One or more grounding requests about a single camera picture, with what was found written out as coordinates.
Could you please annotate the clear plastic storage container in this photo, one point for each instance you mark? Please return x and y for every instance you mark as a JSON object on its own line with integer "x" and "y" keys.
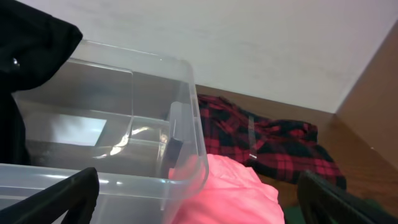
{"x": 150, "y": 156}

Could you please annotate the black trousers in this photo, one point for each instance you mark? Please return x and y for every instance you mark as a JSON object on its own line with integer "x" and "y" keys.
{"x": 34, "y": 45}

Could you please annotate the red plaid flannel shirt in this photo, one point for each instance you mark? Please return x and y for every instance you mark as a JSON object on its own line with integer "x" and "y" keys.
{"x": 277, "y": 148}

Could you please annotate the white label in container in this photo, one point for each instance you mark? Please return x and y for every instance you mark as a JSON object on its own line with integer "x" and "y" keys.
{"x": 76, "y": 130}

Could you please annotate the pink folded garment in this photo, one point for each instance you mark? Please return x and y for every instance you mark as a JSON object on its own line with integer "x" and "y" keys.
{"x": 233, "y": 194}

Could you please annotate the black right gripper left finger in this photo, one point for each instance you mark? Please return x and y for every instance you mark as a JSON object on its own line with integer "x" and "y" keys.
{"x": 74, "y": 197}

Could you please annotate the dark green folded garment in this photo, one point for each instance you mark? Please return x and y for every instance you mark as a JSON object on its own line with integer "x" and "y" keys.
{"x": 293, "y": 215}

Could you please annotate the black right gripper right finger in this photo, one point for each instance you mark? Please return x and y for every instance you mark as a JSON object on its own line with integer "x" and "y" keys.
{"x": 324, "y": 203}

